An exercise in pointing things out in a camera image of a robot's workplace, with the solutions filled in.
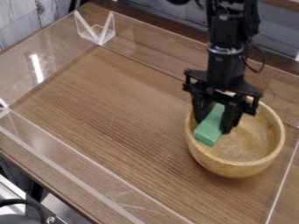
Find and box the green rectangular block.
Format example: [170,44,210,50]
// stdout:
[193,103,225,147]

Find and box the brown wooden bowl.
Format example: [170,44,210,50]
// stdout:
[185,102,286,179]

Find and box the black metal bracket with screw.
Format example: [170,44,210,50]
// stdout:
[24,194,68,224]

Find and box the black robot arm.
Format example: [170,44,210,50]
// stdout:
[183,0,263,134]

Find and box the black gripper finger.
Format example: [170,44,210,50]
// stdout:
[191,91,214,123]
[219,101,243,134]

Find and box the clear acrylic tray wall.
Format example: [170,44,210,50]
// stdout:
[0,99,194,224]

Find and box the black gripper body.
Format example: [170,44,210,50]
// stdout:
[183,44,263,115]

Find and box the black cable lower left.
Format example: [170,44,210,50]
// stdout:
[0,199,51,224]

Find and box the clear acrylic corner bracket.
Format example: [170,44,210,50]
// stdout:
[74,10,116,46]

